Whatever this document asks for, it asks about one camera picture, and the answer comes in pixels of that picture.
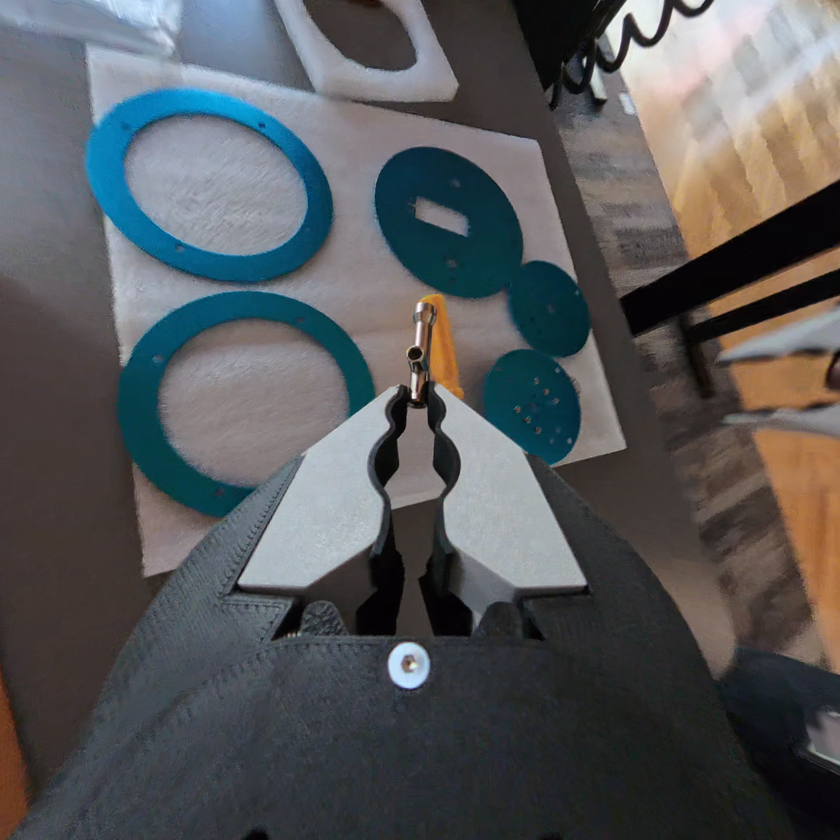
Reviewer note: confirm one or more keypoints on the large blue slotted disc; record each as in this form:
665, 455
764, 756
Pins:
472, 262

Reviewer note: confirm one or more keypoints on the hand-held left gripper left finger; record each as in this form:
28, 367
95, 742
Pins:
328, 518

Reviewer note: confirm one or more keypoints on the white foam frame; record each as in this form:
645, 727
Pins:
315, 59

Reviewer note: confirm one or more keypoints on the dark desk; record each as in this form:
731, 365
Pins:
52, 328

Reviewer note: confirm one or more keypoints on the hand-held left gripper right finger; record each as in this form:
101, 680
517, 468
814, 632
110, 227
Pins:
499, 518

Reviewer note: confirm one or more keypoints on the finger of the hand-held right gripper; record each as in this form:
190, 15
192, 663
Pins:
800, 338
800, 418

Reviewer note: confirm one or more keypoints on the white foam sheet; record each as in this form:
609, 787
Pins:
367, 124

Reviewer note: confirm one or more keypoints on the crumpled clear plastic bag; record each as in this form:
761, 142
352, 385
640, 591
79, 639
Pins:
98, 19

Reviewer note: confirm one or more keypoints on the metal cross wrench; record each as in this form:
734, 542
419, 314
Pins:
420, 354

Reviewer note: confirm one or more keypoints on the small blue perforated disc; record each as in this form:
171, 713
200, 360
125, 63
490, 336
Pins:
512, 426
551, 321

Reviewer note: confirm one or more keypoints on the person's dark trousers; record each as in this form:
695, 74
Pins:
768, 722

